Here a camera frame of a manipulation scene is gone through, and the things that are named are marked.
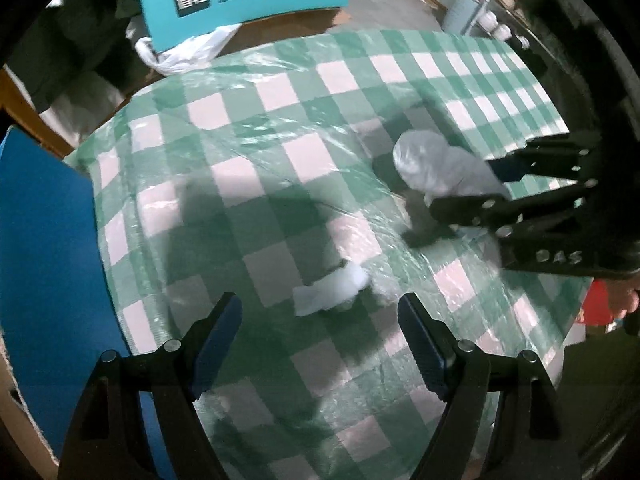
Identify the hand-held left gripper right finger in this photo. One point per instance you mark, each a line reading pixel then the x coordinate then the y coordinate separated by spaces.
pixel 425 345

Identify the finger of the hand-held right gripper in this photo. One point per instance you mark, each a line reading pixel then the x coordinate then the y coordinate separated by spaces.
pixel 535 160
pixel 490 210

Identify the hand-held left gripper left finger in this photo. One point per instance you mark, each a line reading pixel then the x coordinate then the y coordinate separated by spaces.
pixel 217 345

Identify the white tissue pile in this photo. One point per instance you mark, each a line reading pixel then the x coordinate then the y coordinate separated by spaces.
pixel 445 165

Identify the white tissue piece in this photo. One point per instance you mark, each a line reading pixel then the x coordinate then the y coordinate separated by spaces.
pixel 332 287

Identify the cardboard box with blue edges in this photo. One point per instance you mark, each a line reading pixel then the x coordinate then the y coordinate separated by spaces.
pixel 45 260

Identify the person's right hand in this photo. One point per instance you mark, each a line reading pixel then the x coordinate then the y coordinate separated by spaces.
pixel 625 300

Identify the red object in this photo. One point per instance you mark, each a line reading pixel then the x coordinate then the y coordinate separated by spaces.
pixel 597 305

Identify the metal shoe rack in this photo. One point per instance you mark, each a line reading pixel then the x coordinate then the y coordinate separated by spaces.
pixel 505 5

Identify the light blue trash can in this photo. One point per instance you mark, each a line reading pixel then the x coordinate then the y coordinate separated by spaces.
pixel 462 5

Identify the green checkered tablecloth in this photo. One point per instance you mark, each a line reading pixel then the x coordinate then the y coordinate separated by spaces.
pixel 300 175

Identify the brown cardboard carton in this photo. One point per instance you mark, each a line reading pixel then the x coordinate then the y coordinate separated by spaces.
pixel 285 27

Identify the white plastic bag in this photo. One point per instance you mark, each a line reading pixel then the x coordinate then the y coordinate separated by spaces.
pixel 185 52

